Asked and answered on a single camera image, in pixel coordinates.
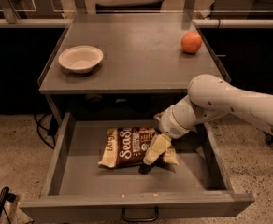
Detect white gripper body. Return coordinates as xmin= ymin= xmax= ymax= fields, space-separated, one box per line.
xmin=159 ymin=105 xmax=190 ymax=139

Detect brown sea salt chip bag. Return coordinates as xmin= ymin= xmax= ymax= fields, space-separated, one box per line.
xmin=98 ymin=127 xmax=179 ymax=168

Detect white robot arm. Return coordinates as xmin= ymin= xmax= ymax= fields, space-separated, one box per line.
xmin=143 ymin=75 xmax=273 ymax=165

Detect grey cabinet counter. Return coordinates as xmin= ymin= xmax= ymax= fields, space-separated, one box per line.
xmin=40 ymin=12 xmax=223 ymax=119

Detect open grey top drawer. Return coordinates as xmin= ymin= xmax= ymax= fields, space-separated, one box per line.
xmin=20 ymin=114 xmax=254 ymax=223

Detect orange fruit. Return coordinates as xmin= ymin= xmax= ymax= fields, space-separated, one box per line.
xmin=181 ymin=32 xmax=202 ymax=54

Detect black caster wheel base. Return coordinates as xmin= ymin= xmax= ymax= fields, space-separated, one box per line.
xmin=264 ymin=133 xmax=273 ymax=145

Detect white paper bowl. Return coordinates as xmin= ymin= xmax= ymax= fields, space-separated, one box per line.
xmin=58 ymin=46 xmax=104 ymax=74

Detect black metal drawer handle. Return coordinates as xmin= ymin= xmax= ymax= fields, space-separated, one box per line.
xmin=122 ymin=207 xmax=159 ymax=223

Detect white horizontal rail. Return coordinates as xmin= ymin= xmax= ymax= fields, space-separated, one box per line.
xmin=0 ymin=19 xmax=273 ymax=29

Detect black floor cables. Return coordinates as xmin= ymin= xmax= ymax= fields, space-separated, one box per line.
xmin=33 ymin=113 xmax=58 ymax=150

